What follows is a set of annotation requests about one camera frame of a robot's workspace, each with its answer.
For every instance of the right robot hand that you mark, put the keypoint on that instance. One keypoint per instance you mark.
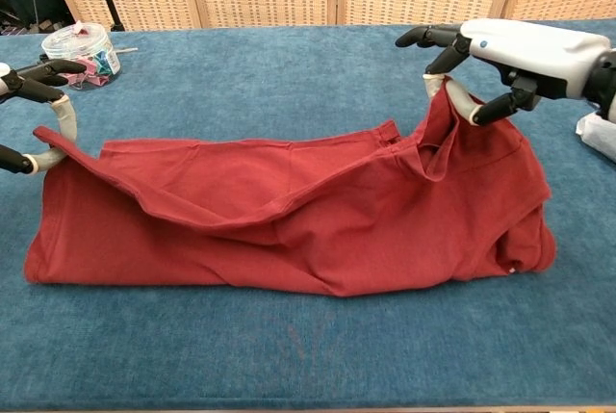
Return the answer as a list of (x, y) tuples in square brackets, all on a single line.
[(529, 52)]

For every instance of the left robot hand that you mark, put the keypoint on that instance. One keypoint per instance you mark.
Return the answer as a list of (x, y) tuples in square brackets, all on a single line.
[(38, 88)]

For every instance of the red T-shirt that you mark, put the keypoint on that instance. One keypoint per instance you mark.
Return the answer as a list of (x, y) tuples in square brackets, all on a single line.
[(337, 240)]

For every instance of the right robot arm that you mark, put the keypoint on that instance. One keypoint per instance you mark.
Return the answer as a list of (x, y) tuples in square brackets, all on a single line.
[(604, 76)]

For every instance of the clear jar of binder clips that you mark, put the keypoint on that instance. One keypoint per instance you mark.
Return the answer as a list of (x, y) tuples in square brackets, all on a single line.
[(98, 49)]

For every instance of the pink binder clip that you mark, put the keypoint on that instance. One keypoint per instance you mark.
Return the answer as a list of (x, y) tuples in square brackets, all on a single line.
[(79, 29)]

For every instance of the blue carpet table cover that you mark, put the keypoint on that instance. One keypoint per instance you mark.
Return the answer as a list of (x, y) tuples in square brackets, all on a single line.
[(308, 360)]

